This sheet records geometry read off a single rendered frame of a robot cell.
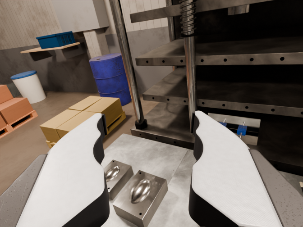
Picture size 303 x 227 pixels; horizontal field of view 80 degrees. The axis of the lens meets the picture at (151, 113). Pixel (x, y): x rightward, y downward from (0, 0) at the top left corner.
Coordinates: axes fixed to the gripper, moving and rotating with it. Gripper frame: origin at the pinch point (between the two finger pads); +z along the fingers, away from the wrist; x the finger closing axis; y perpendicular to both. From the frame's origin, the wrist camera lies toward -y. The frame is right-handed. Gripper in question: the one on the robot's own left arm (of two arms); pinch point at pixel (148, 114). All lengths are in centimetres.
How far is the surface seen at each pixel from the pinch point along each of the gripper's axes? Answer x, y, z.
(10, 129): -265, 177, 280
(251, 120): 53, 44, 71
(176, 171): 13, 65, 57
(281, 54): 56, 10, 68
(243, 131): 50, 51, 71
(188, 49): 20, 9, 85
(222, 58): 36, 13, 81
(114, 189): -17, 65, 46
